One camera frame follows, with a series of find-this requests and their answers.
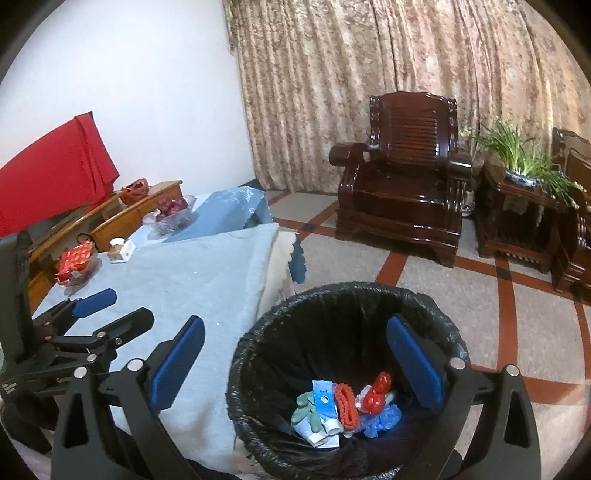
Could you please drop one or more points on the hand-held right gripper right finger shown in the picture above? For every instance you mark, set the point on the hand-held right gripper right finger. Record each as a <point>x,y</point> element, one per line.
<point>415,364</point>

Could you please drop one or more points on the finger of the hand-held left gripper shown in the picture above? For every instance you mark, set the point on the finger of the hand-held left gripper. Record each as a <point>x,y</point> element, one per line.
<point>94,302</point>
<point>129,323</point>

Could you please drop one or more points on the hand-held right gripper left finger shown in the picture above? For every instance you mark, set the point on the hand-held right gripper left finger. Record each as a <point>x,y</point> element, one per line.
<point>178,364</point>

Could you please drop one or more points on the glossy red plastic item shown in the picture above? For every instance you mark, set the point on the glossy red plastic item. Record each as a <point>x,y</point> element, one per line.
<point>376,392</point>

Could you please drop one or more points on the blue disposable glove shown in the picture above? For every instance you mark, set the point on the blue disposable glove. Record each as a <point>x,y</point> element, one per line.
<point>381,420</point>

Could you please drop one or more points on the orange mesh scourer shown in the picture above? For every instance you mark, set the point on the orange mesh scourer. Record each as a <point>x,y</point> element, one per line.
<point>346,406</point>

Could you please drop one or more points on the white and blue packet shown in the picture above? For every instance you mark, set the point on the white and blue packet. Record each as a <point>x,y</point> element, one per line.
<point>322,397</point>

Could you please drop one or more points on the trash bin with black liner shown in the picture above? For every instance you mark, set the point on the trash bin with black liner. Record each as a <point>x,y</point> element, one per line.
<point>332,304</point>

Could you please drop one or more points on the white tissue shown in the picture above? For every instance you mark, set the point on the white tissue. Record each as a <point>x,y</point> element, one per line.
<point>318,434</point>

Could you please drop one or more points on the red gift bag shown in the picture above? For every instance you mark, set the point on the red gift bag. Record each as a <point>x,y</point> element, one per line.
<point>76,261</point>

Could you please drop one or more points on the small white box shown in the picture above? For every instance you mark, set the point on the small white box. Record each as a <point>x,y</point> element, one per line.
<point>129,251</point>

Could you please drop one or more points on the light blue blanket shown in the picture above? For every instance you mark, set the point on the light blue blanket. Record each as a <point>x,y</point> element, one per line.
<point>184,277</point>

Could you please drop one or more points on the light wooden cabinet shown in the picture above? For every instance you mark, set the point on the light wooden cabinet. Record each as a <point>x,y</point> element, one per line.
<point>120,221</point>

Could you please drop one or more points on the glass fruit bowl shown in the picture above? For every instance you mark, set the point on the glass fruit bowl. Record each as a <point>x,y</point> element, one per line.
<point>168,224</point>

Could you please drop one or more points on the red woven basket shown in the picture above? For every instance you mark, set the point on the red woven basket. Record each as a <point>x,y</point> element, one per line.
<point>134,191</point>

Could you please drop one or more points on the red fruits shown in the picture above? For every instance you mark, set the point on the red fruits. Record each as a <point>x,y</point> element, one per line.
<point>168,205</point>

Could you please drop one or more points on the red cloth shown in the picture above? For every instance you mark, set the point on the red cloth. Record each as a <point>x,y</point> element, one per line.
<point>55,170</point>

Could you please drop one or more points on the blue plastic sheet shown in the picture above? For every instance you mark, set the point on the blue plastic sheet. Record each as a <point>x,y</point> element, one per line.
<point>221,207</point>

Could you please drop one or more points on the cream scalloped cloth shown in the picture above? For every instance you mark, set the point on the cream scalloped cloth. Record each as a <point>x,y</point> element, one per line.
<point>281,258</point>

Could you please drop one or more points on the teal scalloped cloth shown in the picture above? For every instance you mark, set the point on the teal scalloped cloth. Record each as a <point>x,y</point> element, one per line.
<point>298,267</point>

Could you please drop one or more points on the dark wooden side table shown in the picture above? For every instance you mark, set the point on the dark wooden side table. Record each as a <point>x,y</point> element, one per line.
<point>512,230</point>

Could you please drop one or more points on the dark wooden armchair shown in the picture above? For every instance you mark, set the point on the dark wooden armchair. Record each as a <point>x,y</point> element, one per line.
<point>577,240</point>
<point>406,194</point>

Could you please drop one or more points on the potted green plant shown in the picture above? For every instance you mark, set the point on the potted green plant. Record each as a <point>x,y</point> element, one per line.
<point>517,147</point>

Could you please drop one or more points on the beige patterned curtain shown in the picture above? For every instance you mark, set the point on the beige patterned curtain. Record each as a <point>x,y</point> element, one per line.
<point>346,55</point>

